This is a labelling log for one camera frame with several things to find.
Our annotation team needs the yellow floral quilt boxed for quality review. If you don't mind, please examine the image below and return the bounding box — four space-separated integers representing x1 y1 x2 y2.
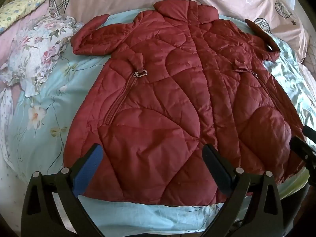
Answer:
0 0 55 34

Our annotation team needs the red quilted coat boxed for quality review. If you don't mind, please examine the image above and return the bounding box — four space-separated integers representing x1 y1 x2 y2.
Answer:
63 0 307 206

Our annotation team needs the white floral ruffled pillow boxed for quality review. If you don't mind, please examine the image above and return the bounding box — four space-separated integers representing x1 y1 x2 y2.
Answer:
0 15 85 97

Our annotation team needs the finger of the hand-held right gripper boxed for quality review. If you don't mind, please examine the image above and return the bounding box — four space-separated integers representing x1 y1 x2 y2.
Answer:
290 135 316 166
303 125 316 140

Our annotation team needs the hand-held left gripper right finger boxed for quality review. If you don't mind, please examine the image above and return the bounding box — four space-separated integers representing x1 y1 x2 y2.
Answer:
202 143 290 237

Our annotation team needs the light blue floral bedsheet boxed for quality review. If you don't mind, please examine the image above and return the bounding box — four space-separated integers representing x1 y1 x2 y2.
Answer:
0 7 316 229

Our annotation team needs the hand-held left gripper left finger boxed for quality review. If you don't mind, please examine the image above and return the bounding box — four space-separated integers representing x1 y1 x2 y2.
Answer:
21 143 104 237

